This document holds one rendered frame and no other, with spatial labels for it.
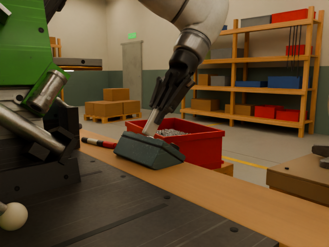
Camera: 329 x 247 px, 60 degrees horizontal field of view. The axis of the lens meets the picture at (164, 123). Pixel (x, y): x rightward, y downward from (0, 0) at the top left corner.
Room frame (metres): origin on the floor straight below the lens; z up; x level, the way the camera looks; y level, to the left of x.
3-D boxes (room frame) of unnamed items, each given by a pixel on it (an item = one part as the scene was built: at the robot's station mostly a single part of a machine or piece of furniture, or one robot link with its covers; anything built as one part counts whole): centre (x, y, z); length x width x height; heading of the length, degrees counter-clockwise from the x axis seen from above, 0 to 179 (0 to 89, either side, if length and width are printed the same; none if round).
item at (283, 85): (6.17, -1.59, 1.10); 3.01 x 0.55 x 2.20; 42
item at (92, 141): (0.75, 0.18, 0.91); 0.13 x 0.02 x 0.02; 54
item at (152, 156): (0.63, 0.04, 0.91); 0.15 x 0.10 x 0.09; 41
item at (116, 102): (7.09, 1.28, 0.37); 1.20 x 0.80 x 0.74; 140
